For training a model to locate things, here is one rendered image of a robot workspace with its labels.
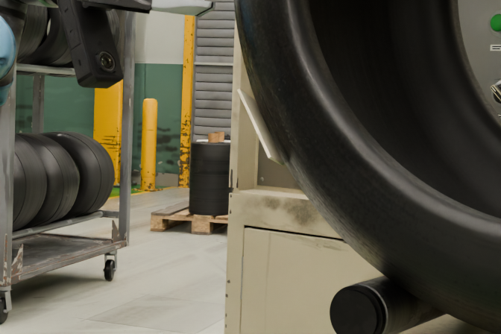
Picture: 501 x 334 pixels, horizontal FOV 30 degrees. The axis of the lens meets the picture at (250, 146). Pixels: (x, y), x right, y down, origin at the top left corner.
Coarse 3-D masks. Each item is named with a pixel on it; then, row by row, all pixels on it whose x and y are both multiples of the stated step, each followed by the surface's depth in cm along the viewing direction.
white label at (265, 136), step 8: (240, 96) 72; (248, 96) 74; (248, 104) 72; (248, 112) 71; (256, 112) 74; (256, 120) 72; (256, 128) 71; (264, 128) 73; (264, 136) 71; (264, 144) 70; (272, 144) 73; (272, 152) 71; (280, 160) 73
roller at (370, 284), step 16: (352, 288) 68; (368, 288) 68; (384, 288) 69; (400, 288) 71; (336, 304) 69; (352, 304) 68; (368, 304) 67; (384, 304) 68; (400, 304) 69; (416, 304) 71; (336, 320) 69; (352, 320) 68; (368, 320) 67; (384, 320) 67; (400, 320) 69; (416, 320) 72
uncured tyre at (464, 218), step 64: (256, 0) 71; (320, 0) 86; (384, 0) 93; (448, 0) 92; (256, 64) 71; (320, 64) 69; (384, 64) 92; (448, 64) 91; (320, 128) 67; (384, 128) 88; (448, 128) 91; (320, 192) 69; (384, 192) 64; (448, 192) 87; (384, 256) 66; (448, 256) 62
